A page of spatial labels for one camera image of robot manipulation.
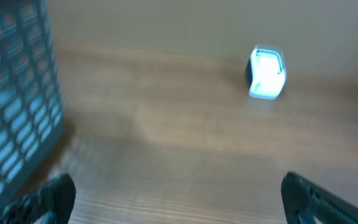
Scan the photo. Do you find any white barcode scanner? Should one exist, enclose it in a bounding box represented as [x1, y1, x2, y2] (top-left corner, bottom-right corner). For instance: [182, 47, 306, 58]
[245, 44, 287, 100]

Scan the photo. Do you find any grey plastic mesh basket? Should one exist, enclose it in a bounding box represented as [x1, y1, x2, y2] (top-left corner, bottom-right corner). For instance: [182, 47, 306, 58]
[0, 0, 64, 205]

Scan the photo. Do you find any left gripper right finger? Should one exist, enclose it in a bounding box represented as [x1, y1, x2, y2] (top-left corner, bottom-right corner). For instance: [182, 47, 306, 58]
[281, 172, 358, 224]

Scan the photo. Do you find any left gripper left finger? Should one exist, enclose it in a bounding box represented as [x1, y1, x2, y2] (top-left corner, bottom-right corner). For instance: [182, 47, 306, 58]
[0, 173, 76, 224]

